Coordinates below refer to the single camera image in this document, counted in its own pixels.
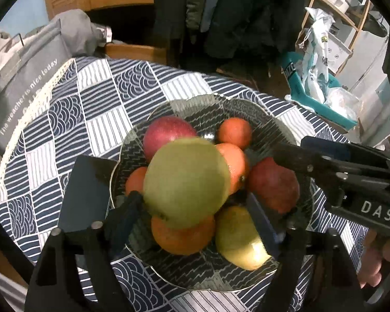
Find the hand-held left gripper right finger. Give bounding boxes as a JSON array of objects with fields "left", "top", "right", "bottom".
[{"left": 245, "top": 194, "right": 366, "bottom": 312}]

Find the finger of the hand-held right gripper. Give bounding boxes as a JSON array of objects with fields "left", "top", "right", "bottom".
[
  {"left": 300, "top": 135, "right": 390, "bottom": 170},
  {"left": 272, "top": 142, "right": 349, "bottom": 183}
]

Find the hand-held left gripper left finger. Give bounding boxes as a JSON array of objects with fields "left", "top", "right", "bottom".
[{"left": 25, "top": 155, "right": 147, "bottom": 312}]

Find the yellow apple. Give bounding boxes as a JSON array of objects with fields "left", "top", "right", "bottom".
[{"left": 215, "top": 205, "right": 272, "bottom": 271}]

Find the red apple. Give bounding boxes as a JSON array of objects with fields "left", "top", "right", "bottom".
[
  {"left": 247, "top": 157, "right": 300, "bottom": 215},
  {"left": 142, "top": 116, "right": 198, "bottom": 163}
]

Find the large orange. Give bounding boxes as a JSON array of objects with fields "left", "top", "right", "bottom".
[{"left": 151, "top": 214, "right": 216, "bottom": 256}]

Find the small orange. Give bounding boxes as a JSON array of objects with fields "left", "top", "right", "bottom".
[{"left": 217, "top": 117, "right": 253, "bottom": 150}]

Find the ribbed glass bowl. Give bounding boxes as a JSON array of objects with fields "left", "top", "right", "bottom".
[{"left": 110, "top": 94, "right": 313, "bottom": 294}]

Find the person's right hand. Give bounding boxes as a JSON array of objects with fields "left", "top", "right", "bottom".
[{"left": 357, "top": 229, "right": 390, "bottom": 288}]

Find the teal plastic basket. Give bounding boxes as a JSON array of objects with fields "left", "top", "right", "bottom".
[{"left": 279, "top": 51, "right": 359, "bottom": 131}]

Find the clear plastic bag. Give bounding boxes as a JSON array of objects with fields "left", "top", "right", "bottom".
[{"left": 324, "top": 87, "right": 360, "bottom": 121}]

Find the white printed plastic bag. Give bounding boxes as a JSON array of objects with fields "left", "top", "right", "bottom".
[{"left": 295, "top": 6, "right": 337, "bottom": 103}]

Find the white plastic crate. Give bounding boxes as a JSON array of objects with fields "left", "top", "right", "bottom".
[{"left": 326, "top": 27, "right": 354, "bottom": 74}]

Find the navy white patterned tablecloth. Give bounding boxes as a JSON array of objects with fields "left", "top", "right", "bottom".
[{"left": 0, "top": 55, "right": 372, "bottom": 312}]

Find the wooden shelf rack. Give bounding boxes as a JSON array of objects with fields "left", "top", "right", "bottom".
[{"left": 303, "top": 0, "right": 373, "bottom": 50}]

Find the black pan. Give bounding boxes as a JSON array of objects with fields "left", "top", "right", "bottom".
[{"left": 365, "top": 9, "right": 389, "bottom": 38}]

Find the black hooded coat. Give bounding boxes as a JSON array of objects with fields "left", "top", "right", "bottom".
[{"left": 153, "top": 0, "right": 308, "bottom": 63}]

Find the wooden drawer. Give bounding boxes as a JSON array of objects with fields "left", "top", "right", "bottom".
[{"left": 105, "top": 43, "right": 168, "bottom": 66}]

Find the grey tote bag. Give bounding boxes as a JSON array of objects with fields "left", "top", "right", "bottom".
[{"left": 0, "top": 16, "right": 76, "bottom": 151}]

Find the grey clothes pile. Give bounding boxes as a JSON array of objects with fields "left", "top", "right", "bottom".
[{"left": 59, "top": 8, "right": 113, "bottom": 56}]

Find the grey hanging jacket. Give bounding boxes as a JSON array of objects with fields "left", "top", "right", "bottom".
[{"left": 186, "top": 0, "right": 222, "bottom": 34}]

